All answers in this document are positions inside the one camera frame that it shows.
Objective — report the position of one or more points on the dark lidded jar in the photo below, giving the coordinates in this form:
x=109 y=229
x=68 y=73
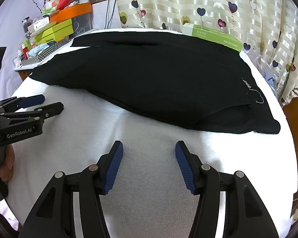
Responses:
x=26 y=26

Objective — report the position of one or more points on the black pants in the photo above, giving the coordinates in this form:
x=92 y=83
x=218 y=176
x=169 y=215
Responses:
x=151 y=79

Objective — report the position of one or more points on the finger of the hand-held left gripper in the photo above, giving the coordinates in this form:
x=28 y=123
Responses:
x=53 y=108
x=33 y=100

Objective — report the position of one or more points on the yellow-green shoe box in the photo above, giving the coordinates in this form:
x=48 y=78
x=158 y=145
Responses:
x=54 y=31

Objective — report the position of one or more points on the white table cloth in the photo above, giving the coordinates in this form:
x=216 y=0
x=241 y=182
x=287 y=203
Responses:
x=139 y=136

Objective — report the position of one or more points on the cream heart print curtain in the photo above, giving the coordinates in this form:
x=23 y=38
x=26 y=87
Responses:
x=188 y=0

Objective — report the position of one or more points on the clear plastic storage box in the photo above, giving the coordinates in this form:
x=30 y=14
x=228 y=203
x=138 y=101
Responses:
x=83 y=23

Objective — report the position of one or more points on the grey striped pattern box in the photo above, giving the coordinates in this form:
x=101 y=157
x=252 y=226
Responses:
x=37 y=58

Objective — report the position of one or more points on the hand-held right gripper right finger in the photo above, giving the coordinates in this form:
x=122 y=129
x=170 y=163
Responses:
x=185 y=168

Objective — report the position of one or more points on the dry decorative twigs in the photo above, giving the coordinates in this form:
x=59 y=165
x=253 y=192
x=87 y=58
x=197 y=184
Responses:
x=36 y=2

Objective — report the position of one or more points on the green white carton box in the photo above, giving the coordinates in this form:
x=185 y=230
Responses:
x=213 y=38

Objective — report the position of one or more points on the clear plastic bag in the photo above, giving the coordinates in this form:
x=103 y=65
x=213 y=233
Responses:
x=265 y=72

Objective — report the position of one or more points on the person's left hand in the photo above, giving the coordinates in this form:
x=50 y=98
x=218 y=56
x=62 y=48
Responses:
x=7 y=168

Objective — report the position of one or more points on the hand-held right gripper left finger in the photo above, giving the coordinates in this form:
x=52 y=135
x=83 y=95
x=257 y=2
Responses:
x=113 y=168

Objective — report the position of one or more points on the orange box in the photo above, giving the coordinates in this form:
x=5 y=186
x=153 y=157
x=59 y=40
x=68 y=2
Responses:
x=74 y=11

